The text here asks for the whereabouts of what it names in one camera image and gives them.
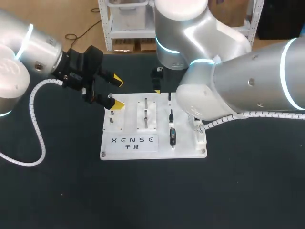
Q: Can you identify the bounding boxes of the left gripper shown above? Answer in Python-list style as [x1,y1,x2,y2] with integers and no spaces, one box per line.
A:
[51,45,126,111]

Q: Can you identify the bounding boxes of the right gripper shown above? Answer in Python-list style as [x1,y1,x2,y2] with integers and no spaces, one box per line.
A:
[150,67,165,94]

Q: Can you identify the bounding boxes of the black multi-pin plug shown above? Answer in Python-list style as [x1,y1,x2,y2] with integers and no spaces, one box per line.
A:
[169,127,178,146]

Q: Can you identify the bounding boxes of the white metal shelf rack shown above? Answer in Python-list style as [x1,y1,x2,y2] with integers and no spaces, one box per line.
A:
[97,0,265,52]

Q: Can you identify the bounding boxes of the white socket board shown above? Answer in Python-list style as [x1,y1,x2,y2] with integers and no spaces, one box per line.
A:
[99,92,207,161]

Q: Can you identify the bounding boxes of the grey plastic bin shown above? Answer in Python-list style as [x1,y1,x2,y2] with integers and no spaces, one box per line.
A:
[117,0,150,10]

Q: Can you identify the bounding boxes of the large cardboard box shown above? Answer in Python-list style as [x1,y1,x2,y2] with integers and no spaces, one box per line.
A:
[208,0,249,27]

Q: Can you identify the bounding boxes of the black cabinet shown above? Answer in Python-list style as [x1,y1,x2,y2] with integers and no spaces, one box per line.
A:
[258,0,305,41]

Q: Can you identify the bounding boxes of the black floor cable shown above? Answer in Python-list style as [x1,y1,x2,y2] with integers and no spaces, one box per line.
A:
[65,8,103,49]

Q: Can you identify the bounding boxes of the white cable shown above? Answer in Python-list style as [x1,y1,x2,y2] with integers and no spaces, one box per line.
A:
[0,78,64,167]
[187,111,305,132]

